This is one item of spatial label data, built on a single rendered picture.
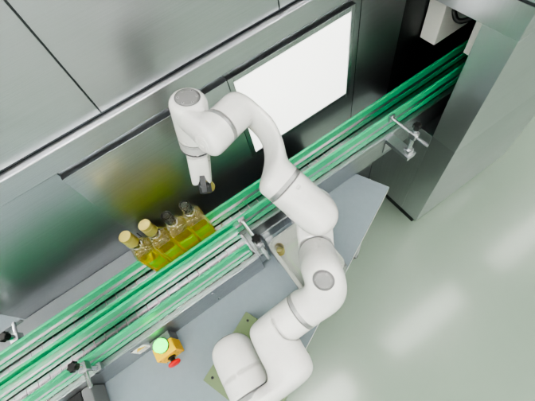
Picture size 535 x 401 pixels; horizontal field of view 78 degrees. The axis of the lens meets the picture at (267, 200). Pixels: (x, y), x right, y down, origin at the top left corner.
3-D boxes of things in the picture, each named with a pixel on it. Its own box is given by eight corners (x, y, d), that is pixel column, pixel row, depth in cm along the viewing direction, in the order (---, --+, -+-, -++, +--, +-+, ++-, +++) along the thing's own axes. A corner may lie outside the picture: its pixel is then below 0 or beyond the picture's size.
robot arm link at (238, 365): (250, 333, 88) (239, 322, 75) (275, 382, 82) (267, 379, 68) (218, 353, 87) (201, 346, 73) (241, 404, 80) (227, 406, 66)
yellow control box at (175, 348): (176, 332, 113) (167, 329, 107) (185, 352, 110) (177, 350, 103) (158, 344, 112) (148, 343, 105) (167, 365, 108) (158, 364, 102)
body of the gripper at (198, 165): (177, 125, 75) (185, 156, 85) (180, 160, 70) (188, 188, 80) (210, 122, 76) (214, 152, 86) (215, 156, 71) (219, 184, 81)
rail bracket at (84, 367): (105, 360, 100) (76, 357, 89) (113, 382, 97) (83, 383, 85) (93, 367, 100) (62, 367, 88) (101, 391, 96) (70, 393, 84)
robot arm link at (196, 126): (246, 110, 61) (214, 142, 57) (247, 146, 70) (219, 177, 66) (184, 77, 65) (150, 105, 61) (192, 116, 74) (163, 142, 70)
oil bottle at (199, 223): (215, 227, 115) (193, 200, 96) (223, 239, 112) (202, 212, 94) (201, 237, 114) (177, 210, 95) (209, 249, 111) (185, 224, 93)
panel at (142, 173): (343, 90, 122) (349, -2, 93) (349, 94, 121) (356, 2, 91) (131, 227, 109) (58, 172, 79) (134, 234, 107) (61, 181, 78)
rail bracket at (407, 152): (388, 142, 131) (398, 102, 112) (420, 169, 123) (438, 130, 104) (378, 149, 131) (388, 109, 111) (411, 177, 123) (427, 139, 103)
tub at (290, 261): (306, 224, 124) (306, 214, 116) (346, 271, 113) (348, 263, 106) (269, 251, 121) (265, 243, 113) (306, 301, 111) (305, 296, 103)
